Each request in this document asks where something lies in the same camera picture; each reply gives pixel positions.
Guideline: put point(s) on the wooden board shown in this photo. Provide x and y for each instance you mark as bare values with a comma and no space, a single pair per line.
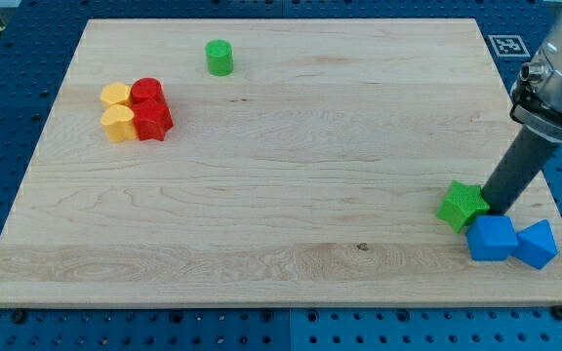
308,177

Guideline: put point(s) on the green cylinder block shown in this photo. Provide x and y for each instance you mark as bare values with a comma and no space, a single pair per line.
219,57

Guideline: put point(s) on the red star block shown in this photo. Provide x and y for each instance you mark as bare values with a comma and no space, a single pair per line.
152,119

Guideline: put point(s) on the red cylinder block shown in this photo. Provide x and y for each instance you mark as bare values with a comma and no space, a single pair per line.
147,88

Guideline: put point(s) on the yellow heart block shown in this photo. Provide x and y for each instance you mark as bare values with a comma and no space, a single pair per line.
118,123

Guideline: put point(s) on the green star block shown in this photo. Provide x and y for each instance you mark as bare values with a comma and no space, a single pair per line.
461,204

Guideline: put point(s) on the yellow hexagon block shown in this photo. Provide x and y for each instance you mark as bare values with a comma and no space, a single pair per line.
115,93

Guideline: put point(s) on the blue cube block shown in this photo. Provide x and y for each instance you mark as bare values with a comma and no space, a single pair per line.
491,238

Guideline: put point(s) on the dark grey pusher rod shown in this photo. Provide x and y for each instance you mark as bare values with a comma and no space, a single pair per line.
519,165

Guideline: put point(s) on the white fiducial marker tag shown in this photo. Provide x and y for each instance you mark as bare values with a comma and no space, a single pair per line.
508,46

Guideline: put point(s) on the blue triangular block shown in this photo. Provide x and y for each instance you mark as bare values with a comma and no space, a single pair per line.
536,245

